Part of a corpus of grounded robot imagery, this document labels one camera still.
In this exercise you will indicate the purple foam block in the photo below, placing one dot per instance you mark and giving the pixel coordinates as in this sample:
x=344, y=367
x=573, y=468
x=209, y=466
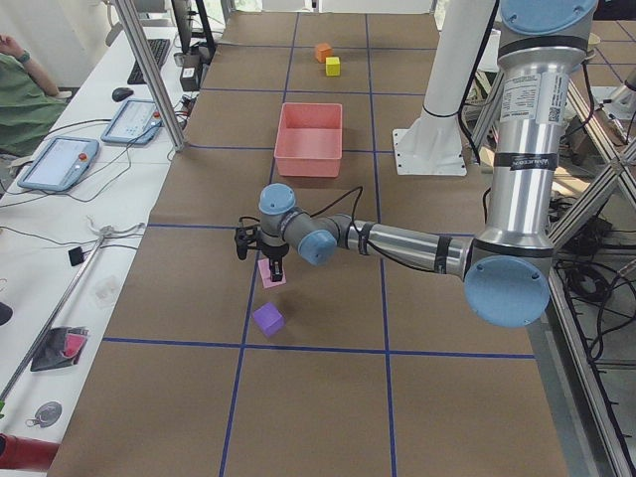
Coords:
x=268, y=319

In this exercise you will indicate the metal rod on desk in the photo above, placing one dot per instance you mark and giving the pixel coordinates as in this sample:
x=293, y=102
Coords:
x=102, y=234

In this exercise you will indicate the black pink pouch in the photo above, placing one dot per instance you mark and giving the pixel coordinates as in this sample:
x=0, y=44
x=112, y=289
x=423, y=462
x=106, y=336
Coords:
x=61, y=348

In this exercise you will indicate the teach pendant tablet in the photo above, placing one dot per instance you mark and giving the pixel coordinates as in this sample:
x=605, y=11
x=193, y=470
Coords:
x=60, y=165
x=136, y=122

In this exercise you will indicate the black power box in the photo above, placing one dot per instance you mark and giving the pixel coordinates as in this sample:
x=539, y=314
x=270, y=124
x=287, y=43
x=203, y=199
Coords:
x=191, y=73

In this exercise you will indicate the light pink foam block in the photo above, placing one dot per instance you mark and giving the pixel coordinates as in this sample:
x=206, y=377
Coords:
x=265, y=274

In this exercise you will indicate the far teach pendant tablet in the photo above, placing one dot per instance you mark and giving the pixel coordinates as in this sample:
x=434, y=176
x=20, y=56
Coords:
x=136, y=122

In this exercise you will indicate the yellow foam block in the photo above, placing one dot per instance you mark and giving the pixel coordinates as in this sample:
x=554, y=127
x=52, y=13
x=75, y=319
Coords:
x=332, y=67

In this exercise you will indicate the aluminium frame post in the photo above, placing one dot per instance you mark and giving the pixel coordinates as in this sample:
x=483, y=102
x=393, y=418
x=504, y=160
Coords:
x=128, y=18

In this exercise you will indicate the small black square pad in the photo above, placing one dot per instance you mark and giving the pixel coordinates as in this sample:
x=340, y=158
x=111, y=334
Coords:
x=76, y=256

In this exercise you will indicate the person in green shirt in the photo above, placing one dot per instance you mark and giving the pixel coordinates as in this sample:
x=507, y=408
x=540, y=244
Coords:
x=30, y=103

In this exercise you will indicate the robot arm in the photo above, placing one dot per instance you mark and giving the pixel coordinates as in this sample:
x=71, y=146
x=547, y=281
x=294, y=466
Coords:
x=504, y=268

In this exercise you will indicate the pink plastic bin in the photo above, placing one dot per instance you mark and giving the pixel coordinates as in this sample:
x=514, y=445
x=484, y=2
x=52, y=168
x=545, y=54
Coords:
x=309, y=140

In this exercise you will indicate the black computer mouse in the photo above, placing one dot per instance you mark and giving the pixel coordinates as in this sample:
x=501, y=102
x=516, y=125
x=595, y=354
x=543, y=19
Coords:
x=121, y=93

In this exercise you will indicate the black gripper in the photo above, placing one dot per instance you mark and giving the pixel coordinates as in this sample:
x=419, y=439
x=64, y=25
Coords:
x=273, y=251

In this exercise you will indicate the round metal disc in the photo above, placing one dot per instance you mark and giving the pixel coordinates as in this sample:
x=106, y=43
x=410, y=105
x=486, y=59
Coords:
x=46, y=415

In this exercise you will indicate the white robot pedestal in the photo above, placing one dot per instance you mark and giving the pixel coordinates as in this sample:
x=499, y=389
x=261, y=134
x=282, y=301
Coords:
x=433, y=145

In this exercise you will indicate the near teach pendant tablet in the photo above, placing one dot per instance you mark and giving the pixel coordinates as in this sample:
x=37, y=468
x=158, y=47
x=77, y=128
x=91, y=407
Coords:
x=60, y=165

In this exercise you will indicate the orange foam block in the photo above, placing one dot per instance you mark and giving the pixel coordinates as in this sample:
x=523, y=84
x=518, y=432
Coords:
x=322, y=52

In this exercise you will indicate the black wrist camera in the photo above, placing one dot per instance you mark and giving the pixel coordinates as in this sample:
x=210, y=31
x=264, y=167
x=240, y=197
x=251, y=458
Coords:
x=246, y=236

